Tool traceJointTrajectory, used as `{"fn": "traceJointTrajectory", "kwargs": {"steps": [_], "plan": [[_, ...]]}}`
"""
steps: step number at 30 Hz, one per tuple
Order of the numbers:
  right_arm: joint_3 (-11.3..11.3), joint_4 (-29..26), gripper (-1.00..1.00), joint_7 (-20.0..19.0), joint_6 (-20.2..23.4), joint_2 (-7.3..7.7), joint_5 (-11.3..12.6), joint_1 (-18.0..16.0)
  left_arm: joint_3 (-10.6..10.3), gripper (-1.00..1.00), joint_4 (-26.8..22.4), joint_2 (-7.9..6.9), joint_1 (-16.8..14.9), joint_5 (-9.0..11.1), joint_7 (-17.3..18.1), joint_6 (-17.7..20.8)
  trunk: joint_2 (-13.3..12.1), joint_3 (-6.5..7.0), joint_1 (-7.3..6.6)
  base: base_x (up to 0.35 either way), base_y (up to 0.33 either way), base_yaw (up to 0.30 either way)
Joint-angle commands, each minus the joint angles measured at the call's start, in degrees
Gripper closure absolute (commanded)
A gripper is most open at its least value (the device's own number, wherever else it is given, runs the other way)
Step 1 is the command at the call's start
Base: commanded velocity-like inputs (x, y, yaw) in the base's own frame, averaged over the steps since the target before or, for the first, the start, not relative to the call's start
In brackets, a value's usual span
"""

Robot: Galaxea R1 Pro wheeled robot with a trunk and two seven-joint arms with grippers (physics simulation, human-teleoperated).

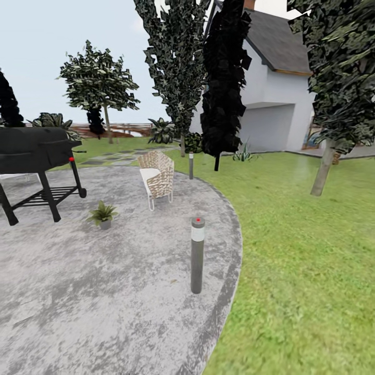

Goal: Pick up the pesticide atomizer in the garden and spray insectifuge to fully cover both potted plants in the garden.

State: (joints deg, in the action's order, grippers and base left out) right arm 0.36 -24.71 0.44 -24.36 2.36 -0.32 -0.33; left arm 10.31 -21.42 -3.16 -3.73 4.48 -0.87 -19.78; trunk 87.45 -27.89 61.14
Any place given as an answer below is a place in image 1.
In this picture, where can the charcoal grill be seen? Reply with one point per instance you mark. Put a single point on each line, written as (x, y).
(36, 150)

